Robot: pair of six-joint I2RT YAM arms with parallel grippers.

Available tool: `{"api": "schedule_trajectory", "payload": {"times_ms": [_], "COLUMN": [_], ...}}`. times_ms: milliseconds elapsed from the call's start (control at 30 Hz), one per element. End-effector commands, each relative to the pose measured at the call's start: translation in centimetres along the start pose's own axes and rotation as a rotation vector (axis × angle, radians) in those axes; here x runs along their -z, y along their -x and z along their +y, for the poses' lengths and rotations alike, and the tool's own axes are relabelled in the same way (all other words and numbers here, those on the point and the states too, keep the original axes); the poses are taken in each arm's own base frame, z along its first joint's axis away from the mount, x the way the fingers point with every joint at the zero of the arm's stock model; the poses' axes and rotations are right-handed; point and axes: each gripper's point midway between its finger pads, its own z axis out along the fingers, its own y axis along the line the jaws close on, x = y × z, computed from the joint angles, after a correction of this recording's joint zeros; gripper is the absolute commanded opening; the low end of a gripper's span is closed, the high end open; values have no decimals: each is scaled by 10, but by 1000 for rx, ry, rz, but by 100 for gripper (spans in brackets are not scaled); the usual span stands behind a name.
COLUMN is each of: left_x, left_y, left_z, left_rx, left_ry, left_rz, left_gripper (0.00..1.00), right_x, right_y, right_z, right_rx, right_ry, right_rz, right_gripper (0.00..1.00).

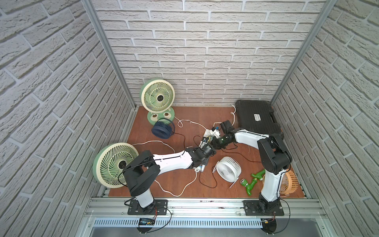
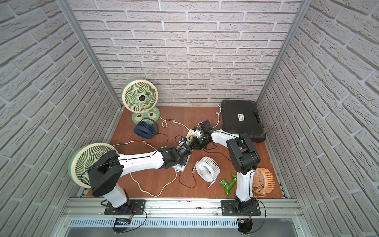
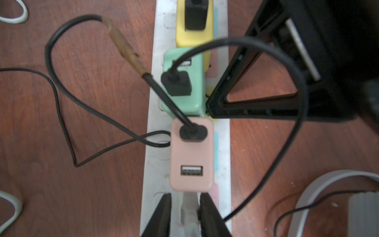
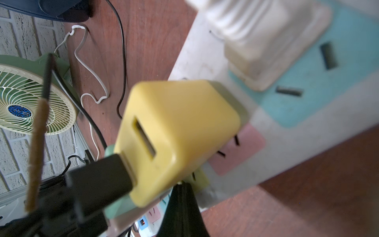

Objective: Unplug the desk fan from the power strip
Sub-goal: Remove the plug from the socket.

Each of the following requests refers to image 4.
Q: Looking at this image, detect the white fan power cable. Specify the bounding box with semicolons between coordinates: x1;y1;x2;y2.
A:
185;0;332;92

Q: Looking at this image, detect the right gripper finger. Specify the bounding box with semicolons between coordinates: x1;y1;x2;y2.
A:
157;182;209;237

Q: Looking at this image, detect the green fan at back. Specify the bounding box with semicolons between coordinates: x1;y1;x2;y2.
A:
1;54;78;135

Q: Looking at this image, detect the black cable of white fan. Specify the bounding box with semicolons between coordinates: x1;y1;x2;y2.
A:
105;0;128;119

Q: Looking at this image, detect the yellow USB charger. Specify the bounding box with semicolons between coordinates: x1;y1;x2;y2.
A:
114;80;249;207

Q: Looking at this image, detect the white power strip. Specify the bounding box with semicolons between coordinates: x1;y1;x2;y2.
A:
109;0;379;237

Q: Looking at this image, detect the navy blue desk fan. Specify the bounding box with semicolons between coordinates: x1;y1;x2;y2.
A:
1;0;93;23

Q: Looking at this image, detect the white cable of back fan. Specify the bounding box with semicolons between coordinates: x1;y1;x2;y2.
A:
53;25;110;161

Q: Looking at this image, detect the black cable of orange fan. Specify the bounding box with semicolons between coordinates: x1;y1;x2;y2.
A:
41;68;134;237

